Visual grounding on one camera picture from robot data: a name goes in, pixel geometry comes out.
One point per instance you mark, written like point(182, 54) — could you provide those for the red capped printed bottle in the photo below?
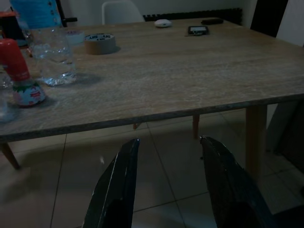
point(20, 71)

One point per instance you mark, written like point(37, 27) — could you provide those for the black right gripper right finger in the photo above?
point(228, 190)

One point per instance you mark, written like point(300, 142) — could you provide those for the clear plastic container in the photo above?
point(4, 104)

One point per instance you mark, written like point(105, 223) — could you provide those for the black phone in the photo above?
point(198, 30)

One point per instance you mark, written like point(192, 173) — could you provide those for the clear plastic water bottle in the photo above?
point(51, 54)

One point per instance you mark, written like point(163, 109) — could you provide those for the tapered wooden leg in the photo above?
point(10, 155)
point(135, 126)
point(196, 126)

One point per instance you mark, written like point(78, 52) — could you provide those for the black flat case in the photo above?
point(212, 21)

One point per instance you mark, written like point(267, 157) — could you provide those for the brown packing tape roll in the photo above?
point(100, 45)

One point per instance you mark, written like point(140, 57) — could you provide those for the small white tub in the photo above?
point(74, 37)

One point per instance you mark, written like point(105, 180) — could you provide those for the white plastic chair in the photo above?
point(121, 12)

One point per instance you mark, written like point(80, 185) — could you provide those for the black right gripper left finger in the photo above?
point(118, 185)

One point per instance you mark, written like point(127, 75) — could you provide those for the white oval device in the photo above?
point(162, 23)

